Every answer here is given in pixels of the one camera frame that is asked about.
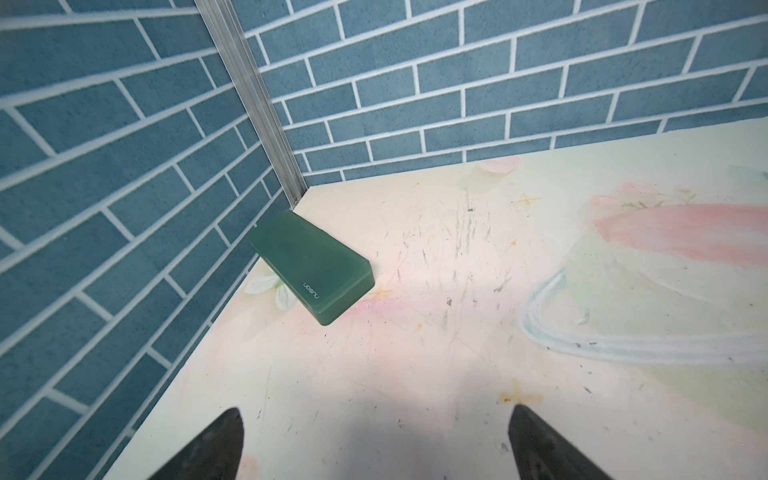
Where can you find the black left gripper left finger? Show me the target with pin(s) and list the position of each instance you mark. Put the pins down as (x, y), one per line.
(215, 453)

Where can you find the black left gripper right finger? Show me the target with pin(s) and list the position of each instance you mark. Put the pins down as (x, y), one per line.
(541, 452)

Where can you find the green rectangular box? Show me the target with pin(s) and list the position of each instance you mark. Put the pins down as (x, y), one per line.
(326, 276)

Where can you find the grey aluminium corner post left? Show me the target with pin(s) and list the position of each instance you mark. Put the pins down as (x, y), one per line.
(221, 21)

